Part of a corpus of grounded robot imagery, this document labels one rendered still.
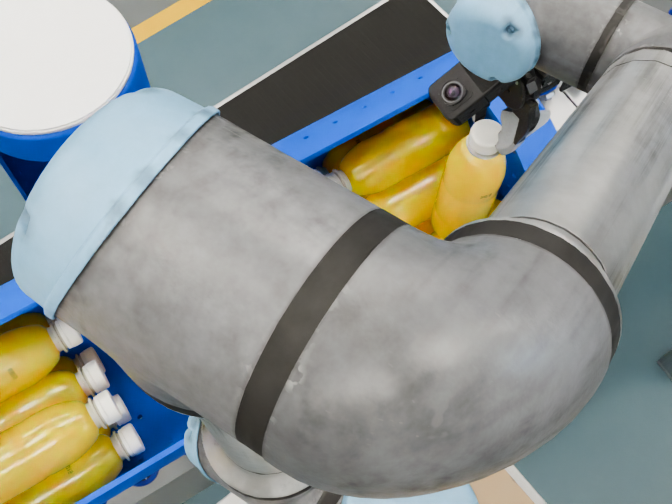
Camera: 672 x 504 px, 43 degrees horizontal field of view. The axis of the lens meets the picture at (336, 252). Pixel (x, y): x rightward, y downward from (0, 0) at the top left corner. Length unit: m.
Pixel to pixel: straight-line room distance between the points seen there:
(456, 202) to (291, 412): 0.75
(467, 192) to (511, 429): 0.70
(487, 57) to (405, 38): 1.85
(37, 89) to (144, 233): 1.04
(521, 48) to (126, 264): 0.39
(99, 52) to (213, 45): 1.33
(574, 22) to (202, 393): 0.42
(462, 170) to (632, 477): 1.38
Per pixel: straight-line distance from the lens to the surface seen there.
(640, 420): 2.29
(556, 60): 0.66
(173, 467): 1.20
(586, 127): 0.50
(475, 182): 1.00
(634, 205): 0.46
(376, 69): 2.43
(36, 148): 1.36
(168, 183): 0.34
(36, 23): 1.44
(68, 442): 1.02
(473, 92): 0.83
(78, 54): 1.39
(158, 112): 0.37
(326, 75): 2.42
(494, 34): 0.64
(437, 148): 1.13
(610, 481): 2.23
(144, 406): 1.19
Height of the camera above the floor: 2.09
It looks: 65 degrees down
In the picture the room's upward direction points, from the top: 2 degrees clockwise
